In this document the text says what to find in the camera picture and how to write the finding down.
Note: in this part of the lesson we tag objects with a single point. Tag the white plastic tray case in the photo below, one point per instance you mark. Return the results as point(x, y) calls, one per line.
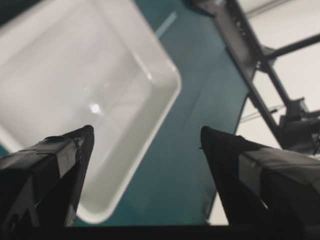
point(65, 64)

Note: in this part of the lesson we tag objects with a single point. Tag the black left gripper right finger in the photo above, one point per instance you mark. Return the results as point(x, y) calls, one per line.
point(274, 191)

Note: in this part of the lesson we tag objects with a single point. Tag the teal table cloth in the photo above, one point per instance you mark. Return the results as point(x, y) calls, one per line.
point(173, 184)

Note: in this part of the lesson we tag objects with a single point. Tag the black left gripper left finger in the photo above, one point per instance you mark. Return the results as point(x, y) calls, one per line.
point(45, 180)

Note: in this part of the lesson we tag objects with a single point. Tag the black metal frame stand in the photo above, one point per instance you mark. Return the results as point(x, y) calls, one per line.
point(299, 129)

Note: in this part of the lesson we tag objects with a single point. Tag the light teal tape strip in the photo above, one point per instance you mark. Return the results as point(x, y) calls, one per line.
point(166, 24)

